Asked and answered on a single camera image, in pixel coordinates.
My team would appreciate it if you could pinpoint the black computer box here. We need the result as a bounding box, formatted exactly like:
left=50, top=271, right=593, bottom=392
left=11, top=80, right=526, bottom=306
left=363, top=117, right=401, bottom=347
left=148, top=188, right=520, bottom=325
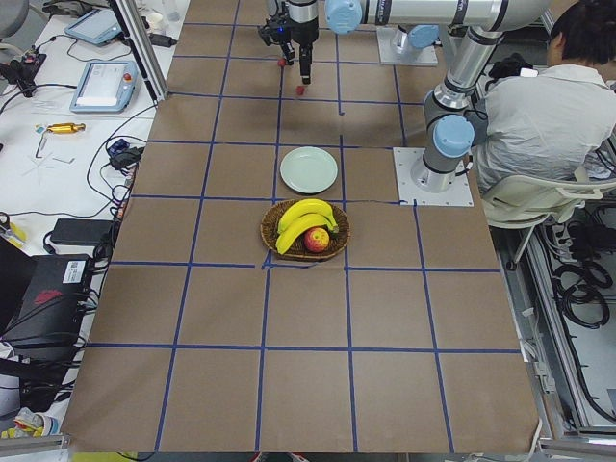
left=1, top=240, right=93, bottom=362

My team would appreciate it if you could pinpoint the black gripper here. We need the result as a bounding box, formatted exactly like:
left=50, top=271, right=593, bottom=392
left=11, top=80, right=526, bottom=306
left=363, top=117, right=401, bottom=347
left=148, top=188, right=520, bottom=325
left=281, top=0, right=319, bottom=85

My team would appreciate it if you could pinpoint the black power adapter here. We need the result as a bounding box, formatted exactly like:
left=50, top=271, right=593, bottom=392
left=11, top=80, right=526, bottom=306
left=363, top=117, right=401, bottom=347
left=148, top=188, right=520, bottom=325
left=50, top=218, right=113, bottom=246

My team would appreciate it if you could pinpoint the aluminium frame post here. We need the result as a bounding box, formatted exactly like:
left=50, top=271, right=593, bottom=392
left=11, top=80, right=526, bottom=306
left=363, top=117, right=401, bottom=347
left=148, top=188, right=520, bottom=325
left=108, top=0, right=167, bottom=102

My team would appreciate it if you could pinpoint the wicker basket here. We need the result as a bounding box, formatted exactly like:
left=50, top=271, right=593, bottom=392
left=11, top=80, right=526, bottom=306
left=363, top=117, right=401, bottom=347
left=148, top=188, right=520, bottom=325
left=260, top=199, right=350, bottom=262

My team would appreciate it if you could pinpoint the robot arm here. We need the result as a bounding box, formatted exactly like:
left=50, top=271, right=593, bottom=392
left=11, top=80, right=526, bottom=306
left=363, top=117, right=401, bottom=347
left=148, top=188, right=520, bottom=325
left=411, top=1, right=551, bottom=193
left=266, top=0, right=550, bottom=93

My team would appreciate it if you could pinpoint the far teach pendant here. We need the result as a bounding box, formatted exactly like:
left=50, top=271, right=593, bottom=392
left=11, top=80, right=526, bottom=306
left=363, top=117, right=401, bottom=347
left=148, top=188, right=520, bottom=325
left=64, top=9, right=122, bottom=46

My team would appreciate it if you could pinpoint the near teach pendant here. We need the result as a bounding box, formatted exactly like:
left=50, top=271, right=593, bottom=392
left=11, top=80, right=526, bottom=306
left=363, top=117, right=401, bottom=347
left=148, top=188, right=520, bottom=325
left=69, top=61, right=140, bottom=114

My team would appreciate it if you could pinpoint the yellow banana bunch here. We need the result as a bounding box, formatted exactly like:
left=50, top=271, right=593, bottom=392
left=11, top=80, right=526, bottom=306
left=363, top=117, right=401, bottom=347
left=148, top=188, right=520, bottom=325
left=275, top=198, right=339, bottom=254

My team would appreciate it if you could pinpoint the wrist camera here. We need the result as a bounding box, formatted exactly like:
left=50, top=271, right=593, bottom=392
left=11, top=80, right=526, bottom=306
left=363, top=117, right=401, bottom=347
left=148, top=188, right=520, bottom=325
left=257, top=14, right=291, bottom=46

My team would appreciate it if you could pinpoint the paper cup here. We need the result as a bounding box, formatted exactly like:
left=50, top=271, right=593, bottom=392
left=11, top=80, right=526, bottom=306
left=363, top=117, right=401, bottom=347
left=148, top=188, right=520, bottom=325
left=145, top=12, right=166, bottom=35

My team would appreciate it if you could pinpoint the seated person white shirt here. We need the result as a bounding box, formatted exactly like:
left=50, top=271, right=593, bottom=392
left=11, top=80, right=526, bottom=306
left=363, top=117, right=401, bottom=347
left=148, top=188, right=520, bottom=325
left=468, top=1, right=615, bottom=193

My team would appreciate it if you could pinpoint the teach pendant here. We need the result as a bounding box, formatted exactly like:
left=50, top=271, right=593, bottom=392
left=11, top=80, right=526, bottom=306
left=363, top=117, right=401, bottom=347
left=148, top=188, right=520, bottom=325
left=69, top=61, right=140, bottom=114
left=64, top=9, right=122, bottom=46

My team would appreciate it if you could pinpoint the gold wrapped object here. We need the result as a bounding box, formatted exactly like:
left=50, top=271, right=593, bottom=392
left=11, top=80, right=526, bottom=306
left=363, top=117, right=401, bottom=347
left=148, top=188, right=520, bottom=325
left=45, top=122, right=86, bottom=135

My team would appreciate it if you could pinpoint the pale green plate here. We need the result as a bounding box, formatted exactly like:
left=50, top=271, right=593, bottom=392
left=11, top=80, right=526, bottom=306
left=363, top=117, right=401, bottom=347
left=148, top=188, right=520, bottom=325
left=279, top=146, right=338, bottom=194

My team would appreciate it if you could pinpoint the white office chair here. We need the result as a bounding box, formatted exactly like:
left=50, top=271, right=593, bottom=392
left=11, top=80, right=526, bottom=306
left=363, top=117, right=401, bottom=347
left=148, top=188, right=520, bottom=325
left=482, top=167, right=615, bottom=270

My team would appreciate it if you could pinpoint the red apple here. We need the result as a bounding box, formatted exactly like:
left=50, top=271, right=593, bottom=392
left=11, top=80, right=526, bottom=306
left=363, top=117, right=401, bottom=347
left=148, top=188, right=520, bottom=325
left=303, top=227, right=330, bottom=253

